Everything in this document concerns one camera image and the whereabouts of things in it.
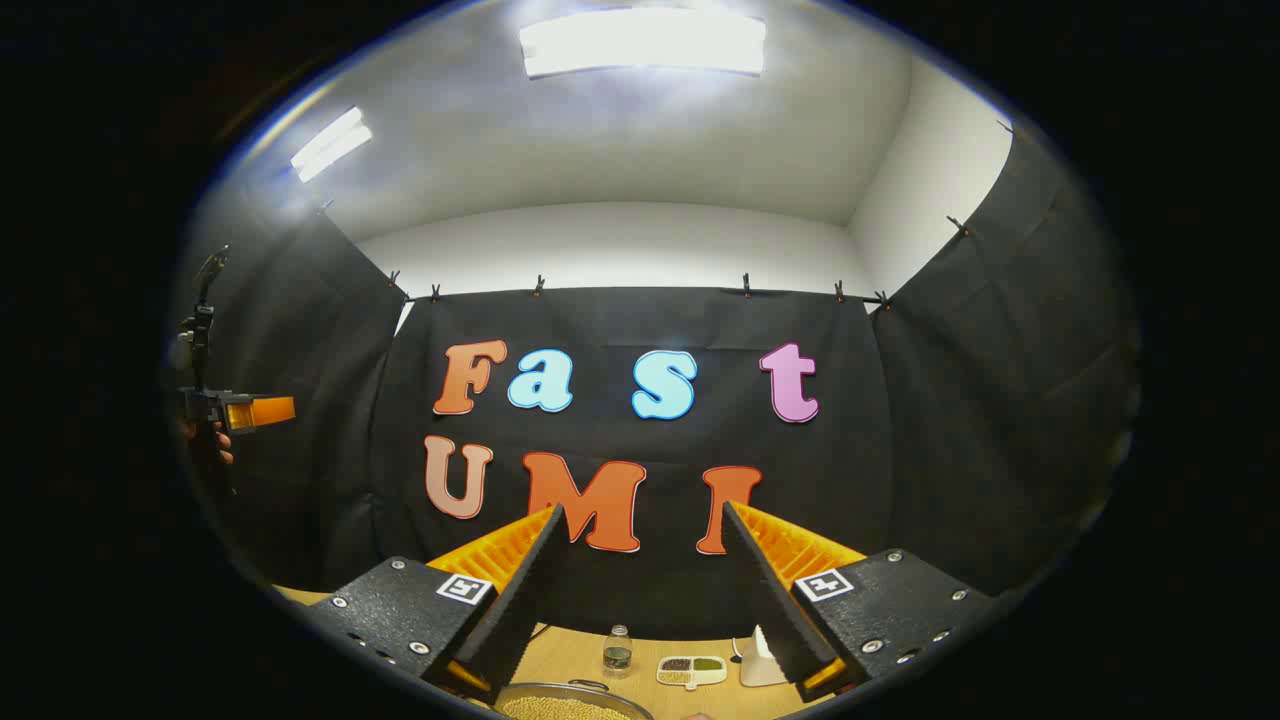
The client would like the ceiling light panel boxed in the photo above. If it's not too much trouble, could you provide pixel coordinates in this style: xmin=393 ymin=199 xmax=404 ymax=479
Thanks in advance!
xmin=518 ymin=8 xmax=768 ymax=79
xmin=290 ymin=107 xmax=373 ymax=183

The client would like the pile of yellow soybeans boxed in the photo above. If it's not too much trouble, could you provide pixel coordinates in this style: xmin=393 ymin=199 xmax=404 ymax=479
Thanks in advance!
xmin=500 ymin=697 xmax=631 ymax=720

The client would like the row of black cloth clips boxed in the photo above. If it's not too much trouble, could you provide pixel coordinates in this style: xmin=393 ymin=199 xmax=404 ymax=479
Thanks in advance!
xmin=320 ymin=120 xmax=1016 ymax=311

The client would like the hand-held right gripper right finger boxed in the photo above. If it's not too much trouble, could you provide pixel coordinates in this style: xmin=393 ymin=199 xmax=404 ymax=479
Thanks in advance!
xmin=720 ymin=500 xmax=1001 ymax=706

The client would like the white divided bean dish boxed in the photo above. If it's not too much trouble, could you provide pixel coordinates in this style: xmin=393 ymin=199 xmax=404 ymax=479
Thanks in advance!
xmin=656 ymin=656 xmax=728 ymax=691

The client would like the steel pot with black handle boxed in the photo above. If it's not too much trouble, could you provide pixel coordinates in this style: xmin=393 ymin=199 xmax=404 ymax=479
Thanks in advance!
xmin=493 ymin=679 xmax=656 ymax=720

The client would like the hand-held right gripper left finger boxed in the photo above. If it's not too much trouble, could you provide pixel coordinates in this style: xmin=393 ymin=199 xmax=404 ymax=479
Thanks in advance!
xmin=300 ymin=503 xmax=568 ymax=706

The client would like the white curved box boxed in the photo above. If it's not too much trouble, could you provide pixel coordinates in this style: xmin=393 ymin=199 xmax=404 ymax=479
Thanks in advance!
xmin=740 ymin=625 xmax=791 ymax=688

